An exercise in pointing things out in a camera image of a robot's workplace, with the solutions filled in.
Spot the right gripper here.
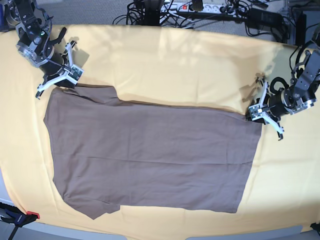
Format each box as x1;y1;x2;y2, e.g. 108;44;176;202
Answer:
35;40;77;99

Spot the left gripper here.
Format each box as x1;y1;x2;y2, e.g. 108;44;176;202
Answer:
254;73;288;141

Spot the brown T-shirt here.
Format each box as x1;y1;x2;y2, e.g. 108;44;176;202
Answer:
44;86;262;219

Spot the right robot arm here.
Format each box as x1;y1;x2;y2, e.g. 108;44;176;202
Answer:
0;0;84;99

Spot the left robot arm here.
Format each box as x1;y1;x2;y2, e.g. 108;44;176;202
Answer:
246;30;320;140

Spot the yellow table cloth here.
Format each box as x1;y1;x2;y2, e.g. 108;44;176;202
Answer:
0;25;320;240

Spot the black power adapter brick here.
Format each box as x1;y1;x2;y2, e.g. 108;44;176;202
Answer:
245;8;283;29

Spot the black computer tower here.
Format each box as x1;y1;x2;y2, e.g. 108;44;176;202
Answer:
295;12;307;46

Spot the white power strip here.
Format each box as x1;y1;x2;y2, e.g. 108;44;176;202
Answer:
160;2;226;14

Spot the black clamp at right corner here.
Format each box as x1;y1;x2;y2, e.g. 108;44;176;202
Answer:
310;222;320;234

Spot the blue and red clamp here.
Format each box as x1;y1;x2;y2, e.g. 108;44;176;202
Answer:
0;202;40;240

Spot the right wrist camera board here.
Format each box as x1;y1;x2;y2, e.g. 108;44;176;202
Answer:
66;64;84;85

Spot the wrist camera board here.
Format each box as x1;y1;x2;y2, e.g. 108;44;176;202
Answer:
66;64;84;85
248;104;263;121

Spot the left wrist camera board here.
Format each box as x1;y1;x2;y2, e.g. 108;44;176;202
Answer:
248;104;263;121

